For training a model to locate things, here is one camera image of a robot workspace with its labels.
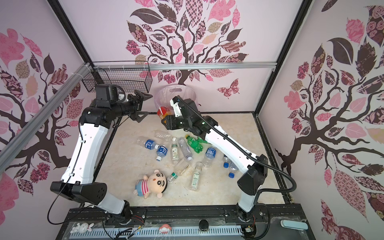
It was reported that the clear bottle green cap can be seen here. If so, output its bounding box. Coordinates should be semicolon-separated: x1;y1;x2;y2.
167;173;178;184

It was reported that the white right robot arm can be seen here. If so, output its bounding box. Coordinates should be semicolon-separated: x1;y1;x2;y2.
162;96;268;221

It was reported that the blue label water bottle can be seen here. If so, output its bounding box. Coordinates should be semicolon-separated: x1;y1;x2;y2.
202;147;217;168

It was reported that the red white small figurine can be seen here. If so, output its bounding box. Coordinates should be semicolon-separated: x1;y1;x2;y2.
159;224;172;234

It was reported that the cartoon boy plush doll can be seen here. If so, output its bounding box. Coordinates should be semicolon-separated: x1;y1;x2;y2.
134;170;168;199

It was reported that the aluminium rail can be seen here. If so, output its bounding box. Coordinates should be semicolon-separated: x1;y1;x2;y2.
1;63;92;173
94;62;277;71

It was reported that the aluminium rail left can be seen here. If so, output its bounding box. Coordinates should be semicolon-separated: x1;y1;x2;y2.
1;63;92;173

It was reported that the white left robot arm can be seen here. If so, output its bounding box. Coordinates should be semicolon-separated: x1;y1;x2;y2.
50;84;153;224

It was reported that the blue label clear bottle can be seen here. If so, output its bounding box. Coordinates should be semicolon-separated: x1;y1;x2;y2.
136;136;160;150

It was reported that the clear bottle green label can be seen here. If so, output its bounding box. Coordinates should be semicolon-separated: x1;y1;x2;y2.
189;162;203;191

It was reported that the white bunny figurine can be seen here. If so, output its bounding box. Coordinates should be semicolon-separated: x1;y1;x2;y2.
70;223;94;234

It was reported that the tall clear bottle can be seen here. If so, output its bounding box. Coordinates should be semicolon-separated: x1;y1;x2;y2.
178;138;193;161

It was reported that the green white label bottle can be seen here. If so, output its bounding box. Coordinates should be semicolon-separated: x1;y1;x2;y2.
171;137;180;164

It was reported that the black round knob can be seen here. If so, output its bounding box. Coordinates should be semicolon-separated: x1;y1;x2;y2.
199;220;210;232

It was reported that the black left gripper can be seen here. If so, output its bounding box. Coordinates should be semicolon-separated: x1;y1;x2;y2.
110;89;153;122

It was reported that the white vent strip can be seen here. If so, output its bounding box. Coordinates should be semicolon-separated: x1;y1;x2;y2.
65;226;242;240

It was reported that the aluminium rail back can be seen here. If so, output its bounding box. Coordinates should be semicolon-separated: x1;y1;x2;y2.
94;62;277;71

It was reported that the crushed clear plastic bottle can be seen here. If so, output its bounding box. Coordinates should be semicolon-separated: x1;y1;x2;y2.
155;130;173;141

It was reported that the black corrugated cable conduit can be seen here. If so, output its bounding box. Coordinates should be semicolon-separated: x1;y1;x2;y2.
176;97;297;193

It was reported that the green plastic bottle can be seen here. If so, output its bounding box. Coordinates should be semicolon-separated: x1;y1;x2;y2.
185;135;204;154

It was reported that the white handle device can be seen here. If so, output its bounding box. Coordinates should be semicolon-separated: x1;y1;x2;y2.
280;220;309;231

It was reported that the amber liquid bottle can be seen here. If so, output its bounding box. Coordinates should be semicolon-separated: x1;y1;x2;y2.
157;106;173;120

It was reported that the black wire basket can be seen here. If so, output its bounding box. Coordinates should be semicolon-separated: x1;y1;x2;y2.
82;60;153;94

